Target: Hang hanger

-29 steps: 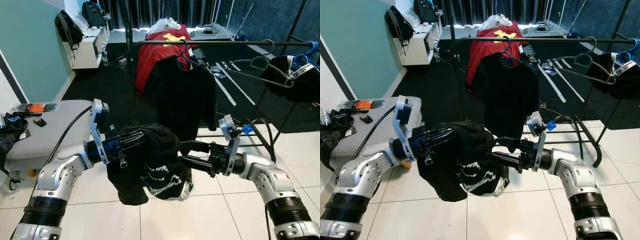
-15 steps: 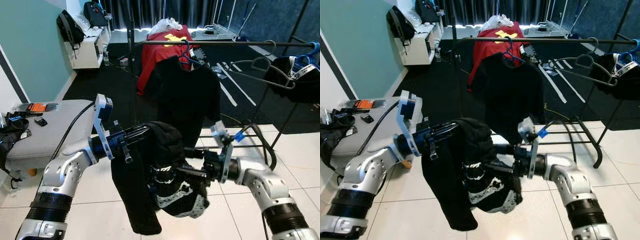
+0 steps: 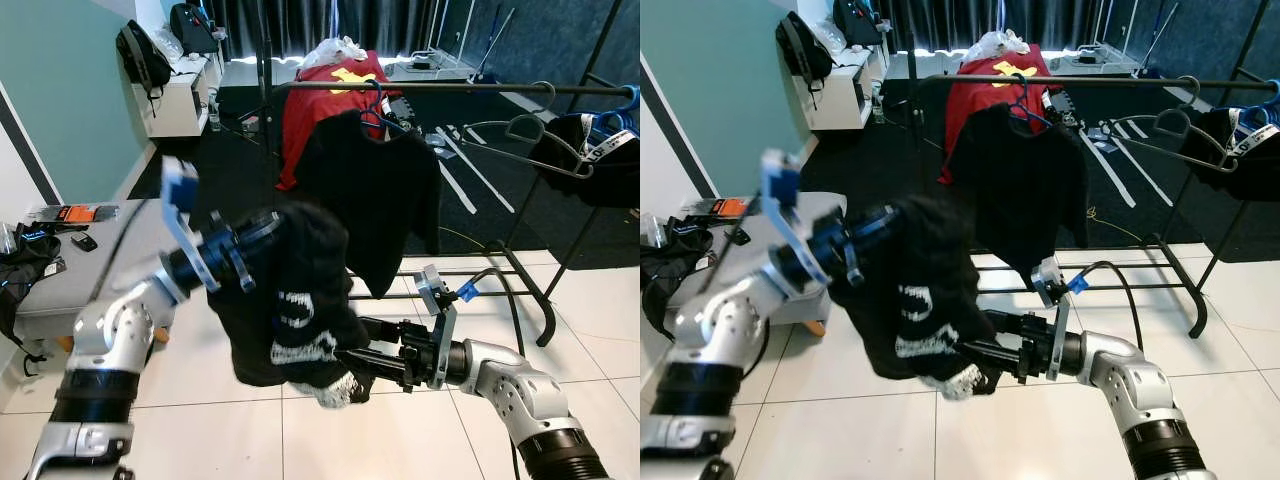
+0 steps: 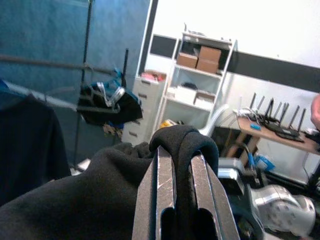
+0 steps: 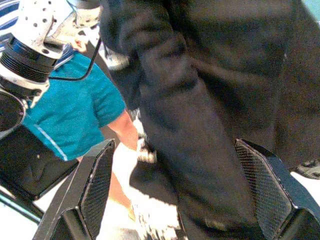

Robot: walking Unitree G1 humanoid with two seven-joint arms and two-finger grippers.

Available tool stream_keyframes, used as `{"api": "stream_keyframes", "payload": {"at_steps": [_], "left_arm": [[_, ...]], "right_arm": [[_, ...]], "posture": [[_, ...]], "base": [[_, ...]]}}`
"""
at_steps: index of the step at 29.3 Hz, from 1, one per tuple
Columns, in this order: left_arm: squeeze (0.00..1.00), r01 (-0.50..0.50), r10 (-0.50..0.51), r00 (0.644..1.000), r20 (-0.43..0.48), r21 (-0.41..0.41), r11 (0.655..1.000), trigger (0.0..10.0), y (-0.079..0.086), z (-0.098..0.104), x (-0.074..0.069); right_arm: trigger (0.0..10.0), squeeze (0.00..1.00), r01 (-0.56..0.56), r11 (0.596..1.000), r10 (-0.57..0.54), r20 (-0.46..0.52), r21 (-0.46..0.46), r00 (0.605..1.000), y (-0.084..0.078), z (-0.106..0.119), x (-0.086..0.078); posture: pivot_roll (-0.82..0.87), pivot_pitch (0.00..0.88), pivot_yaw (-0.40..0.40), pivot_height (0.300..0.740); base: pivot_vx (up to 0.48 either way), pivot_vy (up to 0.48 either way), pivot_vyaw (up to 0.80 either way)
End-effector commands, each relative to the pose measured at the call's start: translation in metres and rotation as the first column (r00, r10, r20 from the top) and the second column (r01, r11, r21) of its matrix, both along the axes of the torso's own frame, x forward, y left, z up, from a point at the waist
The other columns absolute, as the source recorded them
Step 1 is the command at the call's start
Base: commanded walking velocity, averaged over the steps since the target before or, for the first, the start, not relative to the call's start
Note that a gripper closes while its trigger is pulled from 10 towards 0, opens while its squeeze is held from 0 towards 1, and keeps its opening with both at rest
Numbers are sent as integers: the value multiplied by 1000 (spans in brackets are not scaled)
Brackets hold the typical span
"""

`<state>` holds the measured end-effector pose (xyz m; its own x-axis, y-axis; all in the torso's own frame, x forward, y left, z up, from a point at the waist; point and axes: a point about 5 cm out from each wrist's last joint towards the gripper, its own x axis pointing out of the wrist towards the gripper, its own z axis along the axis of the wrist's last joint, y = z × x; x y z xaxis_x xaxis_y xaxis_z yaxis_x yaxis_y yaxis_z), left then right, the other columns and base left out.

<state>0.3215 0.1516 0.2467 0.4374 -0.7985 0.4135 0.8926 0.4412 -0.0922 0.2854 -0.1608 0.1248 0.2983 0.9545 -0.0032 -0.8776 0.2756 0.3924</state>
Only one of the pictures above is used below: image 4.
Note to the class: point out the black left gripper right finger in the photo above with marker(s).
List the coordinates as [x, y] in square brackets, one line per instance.
[215, 212]

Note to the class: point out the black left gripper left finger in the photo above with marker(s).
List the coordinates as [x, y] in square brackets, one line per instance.
[155, 200]

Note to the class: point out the black white-print garment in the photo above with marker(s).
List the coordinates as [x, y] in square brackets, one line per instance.
[75, 200]

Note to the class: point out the blue plastic hanger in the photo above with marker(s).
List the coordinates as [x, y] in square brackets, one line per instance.
[117, 75]

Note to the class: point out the black shorts white waistband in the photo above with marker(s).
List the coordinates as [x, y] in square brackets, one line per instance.
[127, 110]

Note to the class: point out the small blue box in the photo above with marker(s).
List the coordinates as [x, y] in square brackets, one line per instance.
[255, 126]

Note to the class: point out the white plastic chair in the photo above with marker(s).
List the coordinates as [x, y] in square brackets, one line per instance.
[217, 117]

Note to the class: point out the tall white shelving rack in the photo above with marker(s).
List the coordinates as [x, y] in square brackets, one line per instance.
[186, 110]

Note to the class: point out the light wooden desk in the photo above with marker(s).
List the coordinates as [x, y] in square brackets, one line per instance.
[275, 136]

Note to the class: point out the white drawer unit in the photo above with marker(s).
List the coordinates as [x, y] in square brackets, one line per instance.
[147, 100]

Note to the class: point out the black antenna router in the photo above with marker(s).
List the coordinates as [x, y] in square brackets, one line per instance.
[287, 130]
[260, 117]

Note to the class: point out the pink paper stack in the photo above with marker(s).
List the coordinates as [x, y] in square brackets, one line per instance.
[153, 76]

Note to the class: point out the plain black t-shirt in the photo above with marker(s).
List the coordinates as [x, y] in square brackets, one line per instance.
[25, 150]

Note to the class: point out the brown cardboard box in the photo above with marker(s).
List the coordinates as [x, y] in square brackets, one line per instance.
[207, 66]
[210, 53]
[187, 60]

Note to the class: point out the black metal clothes rack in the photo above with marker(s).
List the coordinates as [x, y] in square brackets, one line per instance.
[50, 64]

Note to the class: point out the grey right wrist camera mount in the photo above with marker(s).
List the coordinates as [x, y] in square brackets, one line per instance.
[230, 172]

